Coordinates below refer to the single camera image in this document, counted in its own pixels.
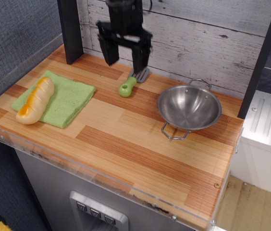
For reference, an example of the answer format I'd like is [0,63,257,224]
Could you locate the green folded cloth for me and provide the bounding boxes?
[11,70,97,129]

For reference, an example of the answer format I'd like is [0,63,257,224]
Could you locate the black right frame post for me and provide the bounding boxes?
[237,22,271,119]

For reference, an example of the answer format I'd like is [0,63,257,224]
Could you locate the black left frame post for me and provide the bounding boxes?
[57,0,83,64]

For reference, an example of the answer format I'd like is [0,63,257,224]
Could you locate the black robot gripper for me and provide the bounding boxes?
[96,0,152,74]

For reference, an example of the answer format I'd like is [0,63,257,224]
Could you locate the green handled grey spatula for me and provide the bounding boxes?
[118,67,150,98]

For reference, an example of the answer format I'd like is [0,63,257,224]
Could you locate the silver dispenser button panel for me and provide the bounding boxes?
[69,191,129,231]

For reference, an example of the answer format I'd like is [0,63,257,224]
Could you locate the toy bread loaf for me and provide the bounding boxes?
[16,77,55,125]

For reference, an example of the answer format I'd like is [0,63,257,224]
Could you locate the black frame post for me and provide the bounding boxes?
[57,0,83,64]
[237,22,271,119]

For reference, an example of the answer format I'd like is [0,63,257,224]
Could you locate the stainless steel pot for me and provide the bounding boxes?
[157,79,222,140]

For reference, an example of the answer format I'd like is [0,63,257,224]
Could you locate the white toy sink unit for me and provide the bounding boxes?
[230,91,271,192]

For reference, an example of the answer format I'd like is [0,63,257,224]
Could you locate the grey toy fridge cabinet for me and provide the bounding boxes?
[16,150,191,231]

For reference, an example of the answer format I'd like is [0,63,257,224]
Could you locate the clear acrylic table guard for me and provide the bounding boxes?
[0,129,216,231]

